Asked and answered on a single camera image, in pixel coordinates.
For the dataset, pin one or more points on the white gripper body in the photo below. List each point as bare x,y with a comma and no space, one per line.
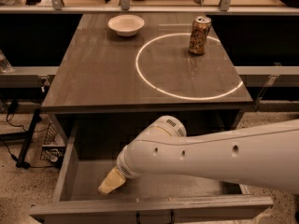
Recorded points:
125,169

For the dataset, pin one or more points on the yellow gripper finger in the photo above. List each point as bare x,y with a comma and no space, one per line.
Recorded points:
114,180

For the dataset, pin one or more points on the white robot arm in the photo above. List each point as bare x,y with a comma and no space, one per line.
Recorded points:
263,156

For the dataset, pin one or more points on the open grey top drawer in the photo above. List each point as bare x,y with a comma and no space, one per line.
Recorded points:
94,143

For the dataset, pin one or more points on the grey wooden cabinet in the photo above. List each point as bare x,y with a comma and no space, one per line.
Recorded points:
151,71

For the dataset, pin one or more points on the black stand leg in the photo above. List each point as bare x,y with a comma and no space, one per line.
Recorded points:
21,163

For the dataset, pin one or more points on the white ceramic bowl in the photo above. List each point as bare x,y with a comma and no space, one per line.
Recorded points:
126,25

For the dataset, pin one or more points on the brown patterned drink can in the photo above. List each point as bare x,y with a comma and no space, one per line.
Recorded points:
200,29

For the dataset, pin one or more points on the clear plastic bottle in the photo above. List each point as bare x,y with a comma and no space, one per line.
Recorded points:
5,66

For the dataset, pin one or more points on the black drawer handle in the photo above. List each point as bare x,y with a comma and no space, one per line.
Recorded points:
167,218

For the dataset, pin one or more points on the wire mesh basket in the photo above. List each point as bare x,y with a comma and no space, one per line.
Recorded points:
53,147

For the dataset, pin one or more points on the metal railing frame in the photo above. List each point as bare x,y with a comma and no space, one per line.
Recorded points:
247,7

